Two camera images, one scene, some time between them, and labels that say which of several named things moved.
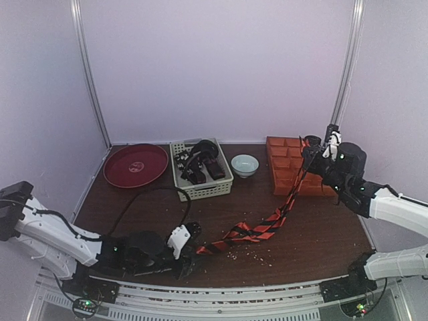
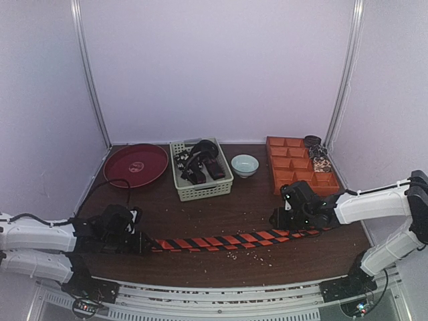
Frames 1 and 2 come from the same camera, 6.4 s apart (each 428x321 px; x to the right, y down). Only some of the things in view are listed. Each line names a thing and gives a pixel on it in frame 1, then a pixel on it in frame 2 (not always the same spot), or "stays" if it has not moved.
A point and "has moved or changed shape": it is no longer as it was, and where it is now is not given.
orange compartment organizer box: (284, 155) stays
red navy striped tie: (242, 233) has moved or changed shape
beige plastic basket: (200, 168) stays
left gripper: (186, 265) -> (139, 244)
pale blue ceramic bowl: (244, 165) stays
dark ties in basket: (201, 159) stays
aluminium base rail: (289, 301) stays
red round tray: (135, 165) stays
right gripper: (314, 154) -> (278, 221)
